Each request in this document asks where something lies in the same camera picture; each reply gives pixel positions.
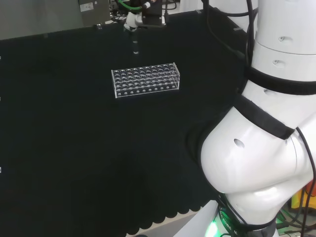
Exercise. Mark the clear plastic test tube rack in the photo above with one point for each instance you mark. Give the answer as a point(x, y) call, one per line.
point(145, 80)

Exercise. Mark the yellow stop button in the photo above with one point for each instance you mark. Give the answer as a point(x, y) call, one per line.
point(297, 198)

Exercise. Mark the clear glass test tube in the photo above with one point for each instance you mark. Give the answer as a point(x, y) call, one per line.
point(135, 52)

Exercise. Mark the black bench cloth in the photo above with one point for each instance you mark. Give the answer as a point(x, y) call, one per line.
point(74, 135)

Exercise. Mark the small metal cloth clip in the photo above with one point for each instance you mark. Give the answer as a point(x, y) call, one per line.
point(98, 26)

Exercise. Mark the pale grey board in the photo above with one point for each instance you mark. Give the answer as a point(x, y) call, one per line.
point(37, 17)

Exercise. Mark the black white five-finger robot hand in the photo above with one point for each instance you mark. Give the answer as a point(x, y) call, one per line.
point(153, 14)

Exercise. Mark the grey metal box with label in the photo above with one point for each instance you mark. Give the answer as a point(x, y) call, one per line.
point(92, 11)

